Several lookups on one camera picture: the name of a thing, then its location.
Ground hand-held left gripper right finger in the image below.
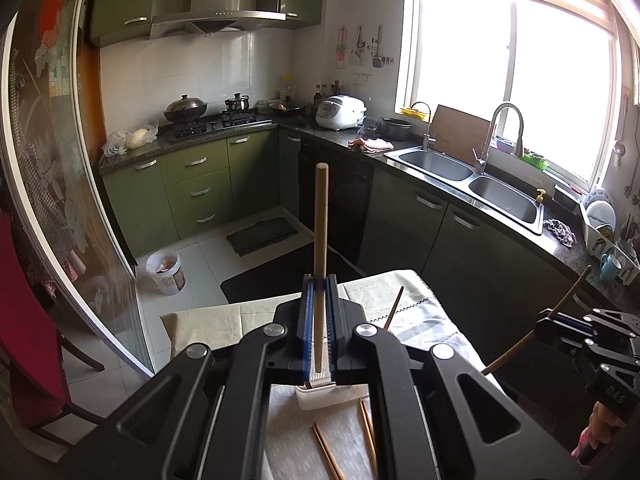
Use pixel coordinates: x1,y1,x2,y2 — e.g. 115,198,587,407
326,274,587,480

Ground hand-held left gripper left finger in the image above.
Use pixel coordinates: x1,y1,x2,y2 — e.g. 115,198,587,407
59,273,321,480

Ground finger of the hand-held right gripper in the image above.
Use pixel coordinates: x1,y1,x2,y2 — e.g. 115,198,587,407
537,309,599,334
541,331,599,359

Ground white plastic utensil holder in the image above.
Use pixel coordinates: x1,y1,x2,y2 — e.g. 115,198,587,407
295,332,371,412

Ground person's right hand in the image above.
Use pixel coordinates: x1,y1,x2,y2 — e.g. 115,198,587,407
572,399,628,467

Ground black floor mat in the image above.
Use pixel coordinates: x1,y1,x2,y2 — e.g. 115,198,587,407
219,244,369,305

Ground black stone countertop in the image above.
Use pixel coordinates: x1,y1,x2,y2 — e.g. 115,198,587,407
98,116,640,316

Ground blue mug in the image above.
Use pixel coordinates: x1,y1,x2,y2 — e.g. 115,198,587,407
598,252,622,283

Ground dark patterned rag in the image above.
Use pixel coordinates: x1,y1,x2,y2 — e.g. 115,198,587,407
543,218,578,249

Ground dark grey floor mat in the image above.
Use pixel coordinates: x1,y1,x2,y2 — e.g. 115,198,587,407
226,217,300,258

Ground white dish rack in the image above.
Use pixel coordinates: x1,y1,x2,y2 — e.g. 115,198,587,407
579,188,640,287

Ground pale checked tablecloth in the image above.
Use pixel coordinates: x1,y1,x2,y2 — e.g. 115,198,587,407
159,268,502,480

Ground red patterned wooden chopstick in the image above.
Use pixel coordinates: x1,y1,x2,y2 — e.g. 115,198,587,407
312,422,347,480

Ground steel double sink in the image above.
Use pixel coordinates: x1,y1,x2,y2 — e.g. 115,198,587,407
384,145,547,237

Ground dark base cabinets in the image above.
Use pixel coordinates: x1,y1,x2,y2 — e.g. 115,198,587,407
278,129,640,413

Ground white trash bin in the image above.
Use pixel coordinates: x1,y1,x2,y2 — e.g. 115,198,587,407
144,248,187,296

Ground green plastic basket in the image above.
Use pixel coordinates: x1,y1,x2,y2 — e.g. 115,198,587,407
519,149,552,172

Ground green base cabinets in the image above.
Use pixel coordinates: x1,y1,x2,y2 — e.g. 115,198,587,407
99,126,302,259

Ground pink cloth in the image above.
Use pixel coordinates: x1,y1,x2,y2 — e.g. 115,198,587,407
348,135,395,154

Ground black cooking pot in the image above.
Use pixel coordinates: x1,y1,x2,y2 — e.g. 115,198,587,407
382,117,415,142

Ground white rice cooker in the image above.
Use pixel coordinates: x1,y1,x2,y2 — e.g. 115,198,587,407
314,94,368,131

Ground small steel faucet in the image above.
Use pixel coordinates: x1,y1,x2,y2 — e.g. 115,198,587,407
409,101,438,152

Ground black frying pan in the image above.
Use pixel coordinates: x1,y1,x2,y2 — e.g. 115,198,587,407
269,97,308,114

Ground black gas stove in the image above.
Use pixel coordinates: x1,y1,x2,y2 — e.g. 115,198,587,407
166,111,274,142

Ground wooden cutting board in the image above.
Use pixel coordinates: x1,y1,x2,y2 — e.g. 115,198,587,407
429,104,494,154

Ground tall steel faucet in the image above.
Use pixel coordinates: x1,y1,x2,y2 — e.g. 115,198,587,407
472,102,525,176

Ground condiment bottles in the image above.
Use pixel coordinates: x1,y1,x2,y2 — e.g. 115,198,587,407
313,79,344,107

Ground black wok with lid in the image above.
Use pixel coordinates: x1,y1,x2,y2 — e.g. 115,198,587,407
163,93,209,124

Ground clear plastic bag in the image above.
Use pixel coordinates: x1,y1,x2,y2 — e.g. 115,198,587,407
102,121,159,157

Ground hanging steel measuring cup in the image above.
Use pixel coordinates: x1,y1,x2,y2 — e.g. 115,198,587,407
370,24,394,69

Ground kitchen window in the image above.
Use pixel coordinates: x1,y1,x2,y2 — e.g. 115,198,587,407
394,0,622,187

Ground hanging ladle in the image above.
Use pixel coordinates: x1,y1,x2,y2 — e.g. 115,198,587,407
349,24,367,67

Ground red upholstered wooden chair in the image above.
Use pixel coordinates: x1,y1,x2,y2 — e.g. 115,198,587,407
0,209,106,433

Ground floral glass sliding door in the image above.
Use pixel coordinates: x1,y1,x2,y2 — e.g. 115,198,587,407
0,0,157,380

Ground steel range hood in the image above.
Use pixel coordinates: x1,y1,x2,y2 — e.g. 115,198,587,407
149,0,288,41

